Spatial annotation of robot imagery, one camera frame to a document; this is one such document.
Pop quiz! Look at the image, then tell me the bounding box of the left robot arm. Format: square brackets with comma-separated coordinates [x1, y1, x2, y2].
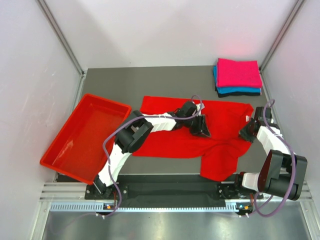
[93, 100, 211, 199]

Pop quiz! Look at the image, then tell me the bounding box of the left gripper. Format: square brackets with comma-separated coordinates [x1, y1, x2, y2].
[183, 113, 211, 138]

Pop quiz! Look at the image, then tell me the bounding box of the black folded t-shirt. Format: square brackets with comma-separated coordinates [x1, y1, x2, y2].
[215, 87, 261, 98]

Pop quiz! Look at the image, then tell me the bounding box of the right aluminium frame post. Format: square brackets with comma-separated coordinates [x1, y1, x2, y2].
[259, 0, 306, 73]

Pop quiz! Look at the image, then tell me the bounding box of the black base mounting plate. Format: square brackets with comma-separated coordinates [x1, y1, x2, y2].
[84, 173, 263, 201]

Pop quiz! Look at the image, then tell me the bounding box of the red plastic bin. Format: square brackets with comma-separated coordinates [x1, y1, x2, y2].
[39, 94, 132, 185]

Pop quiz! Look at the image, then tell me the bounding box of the pink folded t-shirt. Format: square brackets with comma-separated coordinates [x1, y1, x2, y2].
[216, 58, 263, 88]

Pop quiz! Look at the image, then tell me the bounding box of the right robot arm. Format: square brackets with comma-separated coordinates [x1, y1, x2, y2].
[217, 106, 308, 201]

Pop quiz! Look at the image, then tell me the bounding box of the aluminium frame post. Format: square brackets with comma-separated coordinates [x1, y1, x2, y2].
[34, 0, 87, 76]
[259, 0, 306, 73]

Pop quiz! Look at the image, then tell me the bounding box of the left aluminium frame post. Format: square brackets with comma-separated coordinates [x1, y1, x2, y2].
[34, 0, 87, 76]

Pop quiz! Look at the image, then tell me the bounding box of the blue folded t-shirt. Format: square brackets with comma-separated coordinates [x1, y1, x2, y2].
[212, 65, 261, 96]

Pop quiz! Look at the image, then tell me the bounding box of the red t-shirt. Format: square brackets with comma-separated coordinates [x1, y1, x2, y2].
[133, 100, 254, 181]

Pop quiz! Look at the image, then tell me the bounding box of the aluminium front rail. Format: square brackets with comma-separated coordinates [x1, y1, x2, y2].
[39, 181, 313, 213]

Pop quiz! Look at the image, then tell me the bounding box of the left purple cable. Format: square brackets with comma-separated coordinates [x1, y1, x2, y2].
[49, 94, 205, 231]

